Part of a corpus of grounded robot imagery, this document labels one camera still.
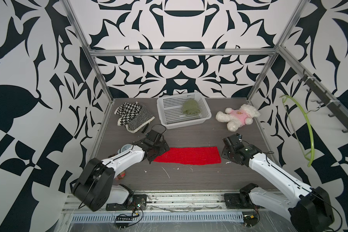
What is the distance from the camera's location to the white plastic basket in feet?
3.31

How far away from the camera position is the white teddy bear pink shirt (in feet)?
3.12

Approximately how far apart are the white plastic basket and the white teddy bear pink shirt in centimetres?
9
